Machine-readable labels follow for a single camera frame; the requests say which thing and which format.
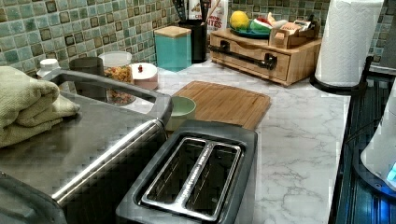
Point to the wooden drawer with black handle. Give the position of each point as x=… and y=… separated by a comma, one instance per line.
x=243, y=55

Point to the wooden drawer box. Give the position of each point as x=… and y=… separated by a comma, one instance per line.
x=302, y=64

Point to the light green bowl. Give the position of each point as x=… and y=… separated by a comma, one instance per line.
x=183, y=108

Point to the bamboo cutting board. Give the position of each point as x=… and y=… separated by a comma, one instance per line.
x=223, y=103

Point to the black two-slot toaster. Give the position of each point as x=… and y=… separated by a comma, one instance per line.
x=203, y=174

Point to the pink pot with white lid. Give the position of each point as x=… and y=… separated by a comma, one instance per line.
x=145, y=75

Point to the teal canister with wooden lid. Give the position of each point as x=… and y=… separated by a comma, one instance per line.
x=173, y=48

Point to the black utensil holder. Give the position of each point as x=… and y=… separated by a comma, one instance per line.
x=198, y=39

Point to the teal plate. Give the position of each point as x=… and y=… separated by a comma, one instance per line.
x=250, y=34

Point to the glass jar with cereal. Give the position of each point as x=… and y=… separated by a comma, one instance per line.
x=117, y=65

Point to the yellow lemon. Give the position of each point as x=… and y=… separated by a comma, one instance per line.
x=239, y=20

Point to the white cereal box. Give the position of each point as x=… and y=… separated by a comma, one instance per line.
x=217, y=20

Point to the watermelon slice toy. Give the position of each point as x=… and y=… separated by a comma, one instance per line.
x=260, y=26

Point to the dark grey canister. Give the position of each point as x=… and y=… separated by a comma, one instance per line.
x=94, y=66

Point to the wooden tea bag organizer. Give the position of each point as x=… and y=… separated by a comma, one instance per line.
x=294, y=34

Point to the stainless steel toaster oven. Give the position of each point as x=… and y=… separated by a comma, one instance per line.
x=78, y=171

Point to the black paper towel holder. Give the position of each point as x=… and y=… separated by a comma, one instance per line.
x=348, y=91

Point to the white capped bottle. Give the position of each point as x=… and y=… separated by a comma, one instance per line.
x=46, y=66

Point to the folded green towel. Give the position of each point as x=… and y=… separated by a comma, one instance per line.
x=29, y=106

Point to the white paper towel roll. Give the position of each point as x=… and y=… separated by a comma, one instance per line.
x=348, y=32

